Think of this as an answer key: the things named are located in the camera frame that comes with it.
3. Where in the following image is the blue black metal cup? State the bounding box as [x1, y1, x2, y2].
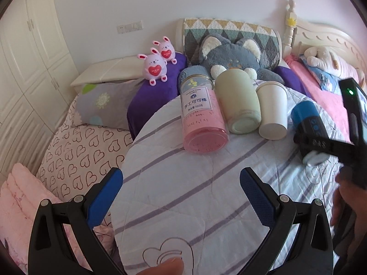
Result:
[290, 100, 332, 167]

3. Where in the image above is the white paper cup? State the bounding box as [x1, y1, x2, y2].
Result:
[256, 81, 288, 140]

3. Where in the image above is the pale green cup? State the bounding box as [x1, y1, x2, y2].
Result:
[215, 68, 261, 135]

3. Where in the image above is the person's right hand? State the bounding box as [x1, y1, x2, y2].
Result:
[330, 166, 366, 261]

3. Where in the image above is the person's left hand thumb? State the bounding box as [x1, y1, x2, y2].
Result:
[137, 257, 184, 275]

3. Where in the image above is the pink bed cover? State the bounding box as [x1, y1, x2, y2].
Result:
[284, 55, 350, 142]

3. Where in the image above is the blue cartoon pillow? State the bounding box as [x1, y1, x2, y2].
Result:
[300, 55, 342, 96]

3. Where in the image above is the white pink dog plush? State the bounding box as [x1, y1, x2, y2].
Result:
[303, 46, 364, 81]

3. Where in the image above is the folded pink blanket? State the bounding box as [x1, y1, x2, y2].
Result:
[0, 162, 116, 275]

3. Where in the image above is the cream bed headboard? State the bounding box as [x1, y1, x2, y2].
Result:
[282, 0, 366, 72]

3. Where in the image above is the heart pattern bed sheet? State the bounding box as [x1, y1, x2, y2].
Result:
[36, 100, 133, 202]

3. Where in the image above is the clear jar with pink sugar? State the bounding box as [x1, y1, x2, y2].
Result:
[180, 74, 229, 154]

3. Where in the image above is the grey cat plush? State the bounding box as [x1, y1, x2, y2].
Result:
[177, 34, 285, 86]

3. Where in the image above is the striped light blue quilt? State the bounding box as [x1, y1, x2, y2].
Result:
[111, 98, 340, 274]

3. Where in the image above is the diamond pattern quilted cushion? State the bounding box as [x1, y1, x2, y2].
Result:
[174, 18, 282, 70]

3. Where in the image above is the grey flower pillow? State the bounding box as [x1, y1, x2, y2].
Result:
[73, 79, 144, 130]

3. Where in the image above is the pink rabbit plush rear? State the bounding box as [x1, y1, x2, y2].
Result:
[152, 36, 177, 65]

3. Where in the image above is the pink rabbit plush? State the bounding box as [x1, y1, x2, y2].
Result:
[137, 47, 168, 86]
[152, 36, 177, 65]

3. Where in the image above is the purple pillow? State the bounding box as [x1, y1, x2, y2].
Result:
[127, 53, 187, 140]

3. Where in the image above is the cream wardrobe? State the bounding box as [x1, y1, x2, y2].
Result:
[1, 0, 79, 180]

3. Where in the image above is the pink rabbit plush front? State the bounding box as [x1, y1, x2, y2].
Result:
[137, 47, 168, 86]

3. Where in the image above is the cream bedside cabinet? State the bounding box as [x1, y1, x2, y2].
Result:
[70, 56, 144, 93]

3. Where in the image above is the wall switch panel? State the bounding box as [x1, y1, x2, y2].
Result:
[117, 21, 143, 34]

